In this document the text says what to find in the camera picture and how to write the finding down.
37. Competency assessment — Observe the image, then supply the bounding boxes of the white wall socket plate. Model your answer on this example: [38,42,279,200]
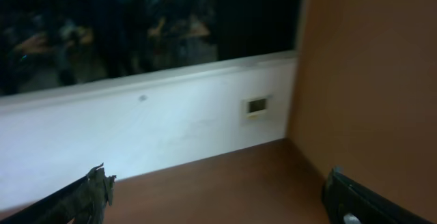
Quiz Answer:
[242,95,272,120]

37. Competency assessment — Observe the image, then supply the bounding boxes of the dark window pane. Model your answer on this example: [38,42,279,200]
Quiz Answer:
[1,0,302,96]

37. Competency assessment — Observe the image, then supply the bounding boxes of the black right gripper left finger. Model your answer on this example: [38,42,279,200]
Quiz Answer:
[1,164,117,224]

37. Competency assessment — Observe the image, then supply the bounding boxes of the brown side partition panel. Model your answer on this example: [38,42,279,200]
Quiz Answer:
[288,0,436,221]

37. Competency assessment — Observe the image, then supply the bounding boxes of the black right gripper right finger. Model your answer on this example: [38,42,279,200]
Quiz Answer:
[322,167,432,224]

